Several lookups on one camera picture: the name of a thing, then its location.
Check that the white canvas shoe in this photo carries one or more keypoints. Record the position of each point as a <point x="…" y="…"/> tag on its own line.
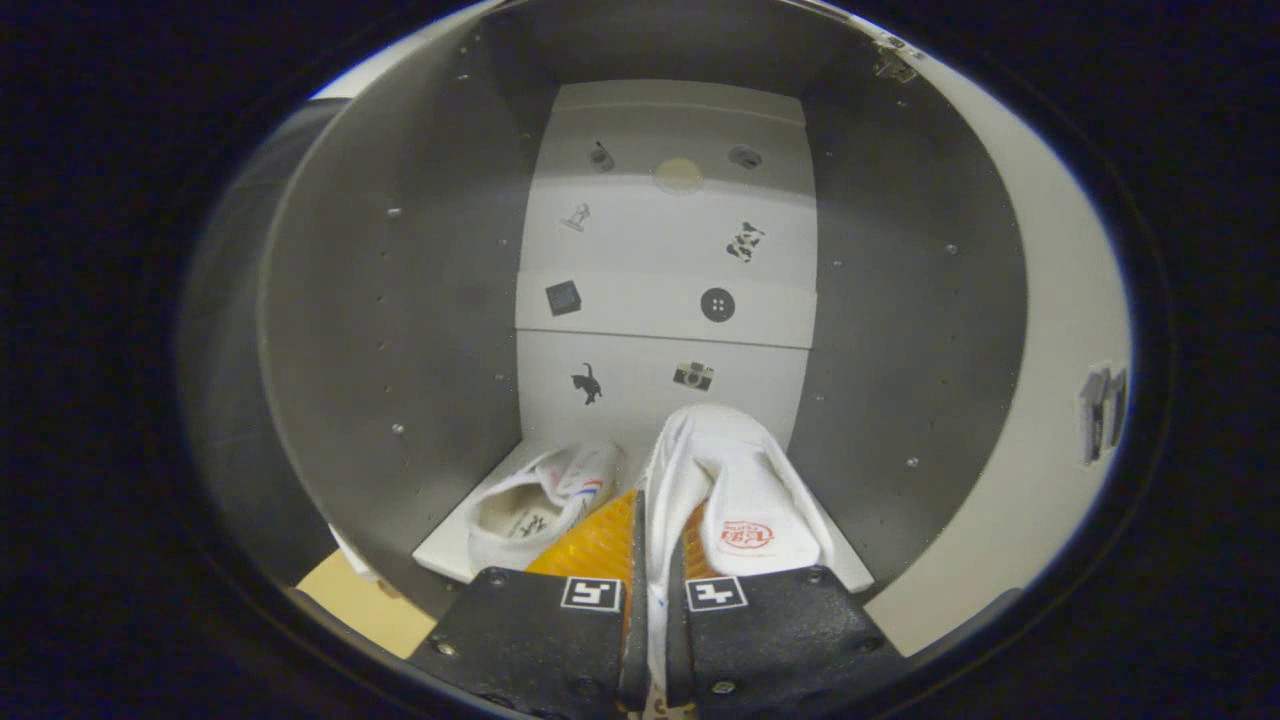
<point x="740" y="480"/>
<point x="520" y="515"/>

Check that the grey shoe cabinet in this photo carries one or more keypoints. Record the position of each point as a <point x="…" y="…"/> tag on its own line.
<point x="400" y="300"/>

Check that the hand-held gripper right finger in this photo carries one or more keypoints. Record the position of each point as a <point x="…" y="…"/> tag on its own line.
<point x="780" y="640"/>

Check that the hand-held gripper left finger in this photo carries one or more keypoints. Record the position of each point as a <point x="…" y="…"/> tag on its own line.
<point x="540" y="640"/>

